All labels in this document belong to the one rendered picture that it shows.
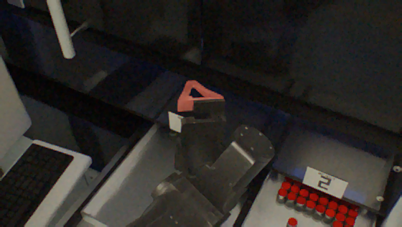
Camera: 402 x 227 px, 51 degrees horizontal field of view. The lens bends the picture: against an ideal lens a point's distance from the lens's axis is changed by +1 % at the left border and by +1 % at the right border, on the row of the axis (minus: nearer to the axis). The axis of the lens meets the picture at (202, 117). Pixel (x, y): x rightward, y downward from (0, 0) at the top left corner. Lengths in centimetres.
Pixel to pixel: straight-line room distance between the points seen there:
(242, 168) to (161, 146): 66
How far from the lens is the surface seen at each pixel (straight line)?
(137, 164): 111
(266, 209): 104
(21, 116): 133
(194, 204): 49
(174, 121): 101
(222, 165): 51
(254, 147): 51
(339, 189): 94
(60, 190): 121
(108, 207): 105
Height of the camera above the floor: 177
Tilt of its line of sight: 47 degrees down
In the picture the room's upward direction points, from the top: straight up
